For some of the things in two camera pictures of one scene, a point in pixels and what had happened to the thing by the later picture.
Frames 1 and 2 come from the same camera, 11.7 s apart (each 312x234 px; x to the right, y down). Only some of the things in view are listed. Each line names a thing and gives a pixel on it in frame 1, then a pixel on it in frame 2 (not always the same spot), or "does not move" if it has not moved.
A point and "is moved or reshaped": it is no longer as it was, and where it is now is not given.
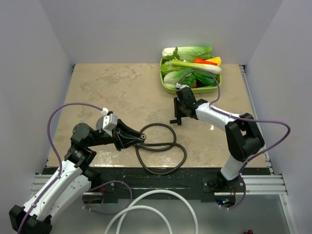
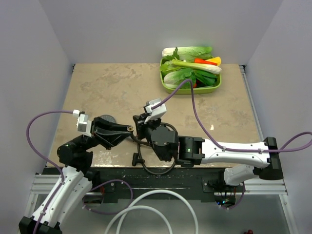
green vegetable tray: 195,90 does not move
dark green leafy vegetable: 206,78 does not move
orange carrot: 202,61 does not move
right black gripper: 178,113 -> 140,125
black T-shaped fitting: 178,121 -> 135,160
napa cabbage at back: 189,53 does not move
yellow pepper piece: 217,60 does not move
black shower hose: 171,144 is moved or reshaped
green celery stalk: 198,67 does not move
